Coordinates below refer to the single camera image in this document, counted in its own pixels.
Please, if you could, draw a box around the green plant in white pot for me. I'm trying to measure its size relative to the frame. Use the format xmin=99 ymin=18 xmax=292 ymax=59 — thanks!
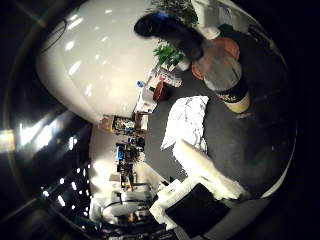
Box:
xmin=152 ymin=42 xmax=191 ymax=73

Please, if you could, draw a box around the brown wooden bowl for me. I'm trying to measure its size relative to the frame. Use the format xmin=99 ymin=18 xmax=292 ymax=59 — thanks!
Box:
xmin=152 ymin=79 xmax=172 ymax=103

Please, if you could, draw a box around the white checked cloth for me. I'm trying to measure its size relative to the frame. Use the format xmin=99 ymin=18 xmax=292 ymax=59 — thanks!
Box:
xmin=160 ymin=95 xmax=211 ymax=155

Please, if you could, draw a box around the tall plant in white pot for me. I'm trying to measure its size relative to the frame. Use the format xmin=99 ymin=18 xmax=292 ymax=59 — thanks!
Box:
xmin=148 ymin=0 xmax=222 ymax=42

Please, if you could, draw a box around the clear spray bottle black label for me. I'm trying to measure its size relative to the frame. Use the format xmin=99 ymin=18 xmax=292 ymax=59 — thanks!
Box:
xmin=133 ymin=11 xmax=252 ymax=115

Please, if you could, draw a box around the round wooden tray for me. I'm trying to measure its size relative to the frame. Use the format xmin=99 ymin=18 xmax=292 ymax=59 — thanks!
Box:
xmin=190 ymin=36 xmax=242 ymax=82

